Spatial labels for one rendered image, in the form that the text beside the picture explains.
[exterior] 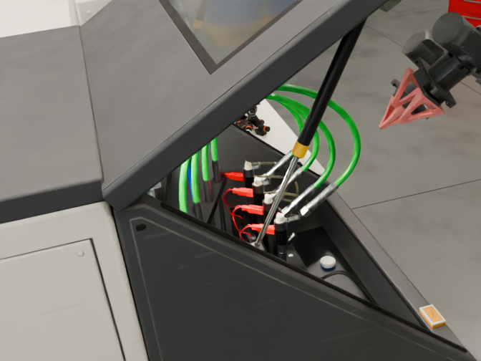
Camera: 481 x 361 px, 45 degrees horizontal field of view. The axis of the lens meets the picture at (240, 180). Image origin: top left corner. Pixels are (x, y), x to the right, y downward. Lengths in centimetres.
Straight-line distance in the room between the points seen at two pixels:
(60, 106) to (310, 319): 50
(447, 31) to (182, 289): 62
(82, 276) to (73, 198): 12
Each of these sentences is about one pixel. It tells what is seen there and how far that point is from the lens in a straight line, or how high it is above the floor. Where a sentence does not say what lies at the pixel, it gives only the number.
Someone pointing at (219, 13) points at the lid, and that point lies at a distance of 91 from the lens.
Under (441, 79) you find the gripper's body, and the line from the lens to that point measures 113.
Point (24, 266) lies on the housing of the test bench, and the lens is 77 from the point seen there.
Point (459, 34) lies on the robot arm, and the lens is 106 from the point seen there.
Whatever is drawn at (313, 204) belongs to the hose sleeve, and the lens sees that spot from 124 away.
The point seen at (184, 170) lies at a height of 129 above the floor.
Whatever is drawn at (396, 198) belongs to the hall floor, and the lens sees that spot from 334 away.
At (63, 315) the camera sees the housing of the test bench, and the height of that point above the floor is 131.
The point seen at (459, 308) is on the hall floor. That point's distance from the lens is 271.
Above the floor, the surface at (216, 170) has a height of 113.
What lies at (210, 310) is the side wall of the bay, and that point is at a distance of 85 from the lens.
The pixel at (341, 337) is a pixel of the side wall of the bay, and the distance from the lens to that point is 98.
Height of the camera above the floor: 184
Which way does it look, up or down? 31 degrees down
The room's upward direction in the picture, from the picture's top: 6 degrees counter-clockwise
